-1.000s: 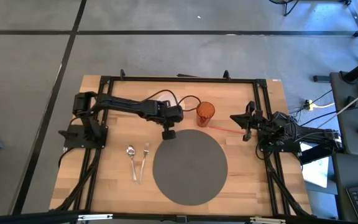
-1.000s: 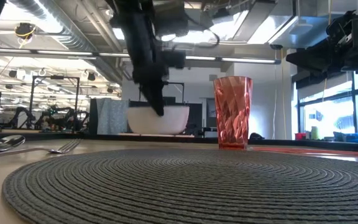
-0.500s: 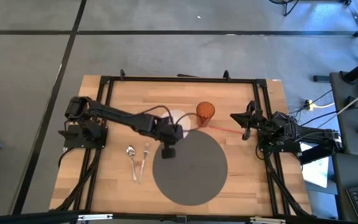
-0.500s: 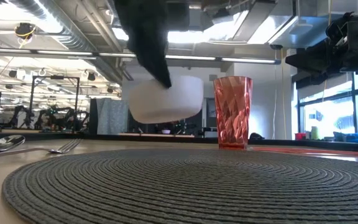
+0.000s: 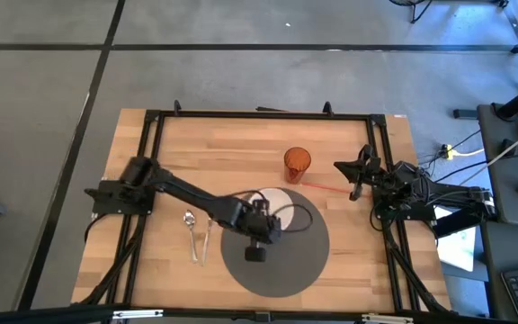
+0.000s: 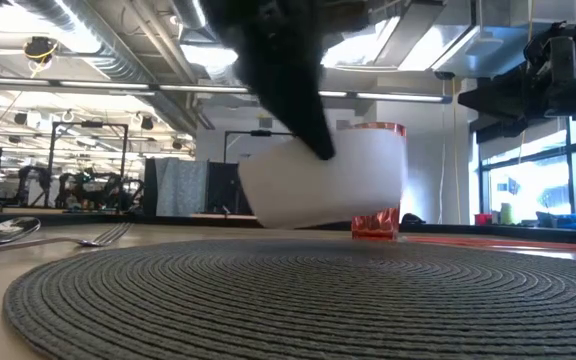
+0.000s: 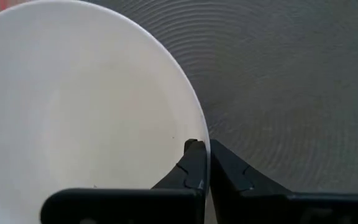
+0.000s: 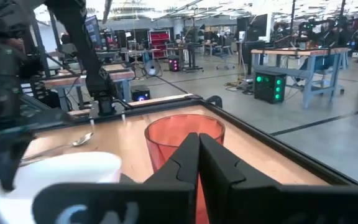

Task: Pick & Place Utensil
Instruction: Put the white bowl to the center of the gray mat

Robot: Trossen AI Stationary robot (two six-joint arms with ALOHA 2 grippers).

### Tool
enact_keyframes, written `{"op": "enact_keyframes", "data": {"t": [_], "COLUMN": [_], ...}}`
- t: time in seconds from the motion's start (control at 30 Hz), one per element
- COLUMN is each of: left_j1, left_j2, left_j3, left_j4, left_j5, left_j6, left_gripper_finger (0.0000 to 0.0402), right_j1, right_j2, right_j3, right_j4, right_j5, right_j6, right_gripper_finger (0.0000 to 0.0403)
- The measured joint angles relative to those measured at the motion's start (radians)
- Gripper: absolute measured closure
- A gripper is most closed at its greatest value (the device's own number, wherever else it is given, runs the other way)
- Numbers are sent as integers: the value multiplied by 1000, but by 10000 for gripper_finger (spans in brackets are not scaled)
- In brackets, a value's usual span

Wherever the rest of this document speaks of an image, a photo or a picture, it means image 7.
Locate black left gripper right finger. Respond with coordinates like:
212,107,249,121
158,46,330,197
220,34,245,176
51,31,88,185
209,139,358,224

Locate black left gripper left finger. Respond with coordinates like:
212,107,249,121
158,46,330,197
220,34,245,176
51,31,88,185
40,138,208,224

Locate white round bowl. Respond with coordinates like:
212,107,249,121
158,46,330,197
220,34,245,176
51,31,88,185
0,0,211,224

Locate round grey placemat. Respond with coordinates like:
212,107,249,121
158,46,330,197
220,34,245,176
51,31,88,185
82,0,358,224

